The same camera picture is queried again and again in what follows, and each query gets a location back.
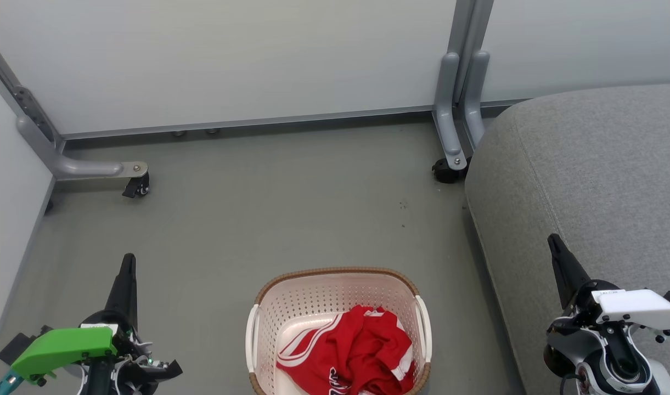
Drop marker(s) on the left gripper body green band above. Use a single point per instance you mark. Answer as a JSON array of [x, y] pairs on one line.
[[60, 348]]

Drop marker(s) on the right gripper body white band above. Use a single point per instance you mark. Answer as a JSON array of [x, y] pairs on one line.
[[636, 307]]

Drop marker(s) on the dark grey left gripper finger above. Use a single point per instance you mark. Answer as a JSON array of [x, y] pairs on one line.
[[125, 291]]

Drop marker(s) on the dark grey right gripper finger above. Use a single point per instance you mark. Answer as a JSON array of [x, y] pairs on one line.
[[566, 271]]

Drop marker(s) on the red garment with white stripes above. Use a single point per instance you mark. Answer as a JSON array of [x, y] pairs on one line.
[[304, 354]]

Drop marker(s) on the grey fabric sofa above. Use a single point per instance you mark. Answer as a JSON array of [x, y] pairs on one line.
[[598, 181]]

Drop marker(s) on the black caster wheel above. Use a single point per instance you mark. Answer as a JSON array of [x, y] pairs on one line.
[[445, 171], [137, 186]]

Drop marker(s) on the white perforated laundry basket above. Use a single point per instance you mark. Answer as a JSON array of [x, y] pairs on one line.
[[313, 307]]

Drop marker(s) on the grey corner post with bracket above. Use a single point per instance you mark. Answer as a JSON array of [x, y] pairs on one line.
[[30, 107]]

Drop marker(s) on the grey partition base rail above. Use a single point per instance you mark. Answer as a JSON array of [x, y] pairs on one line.
[[247, 122]]

